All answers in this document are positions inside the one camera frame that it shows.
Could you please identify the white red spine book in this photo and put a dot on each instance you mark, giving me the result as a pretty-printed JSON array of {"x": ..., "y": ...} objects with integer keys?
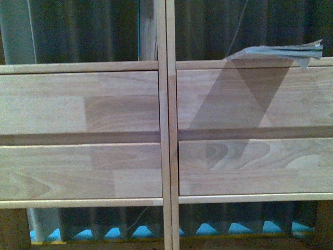
[{"x": 302, "y": 54}]

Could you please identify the right wooden shelf unit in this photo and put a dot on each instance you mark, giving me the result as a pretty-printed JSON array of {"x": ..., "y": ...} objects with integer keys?
[{"x": 250, "y": 151}]

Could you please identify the wooden shelf unit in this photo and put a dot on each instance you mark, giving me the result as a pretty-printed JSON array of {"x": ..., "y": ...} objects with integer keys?
[
  {"x": 250, "y": 151},
  {"x": 87, "y": 143}
]

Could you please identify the left wooden shelf unit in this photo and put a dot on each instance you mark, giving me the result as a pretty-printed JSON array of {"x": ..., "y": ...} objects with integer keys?
[{"x": 87, "y": 143}]

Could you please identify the grey white vertical post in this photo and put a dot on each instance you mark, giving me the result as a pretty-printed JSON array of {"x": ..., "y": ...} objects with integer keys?
[{"x": 17, "y": 33}]

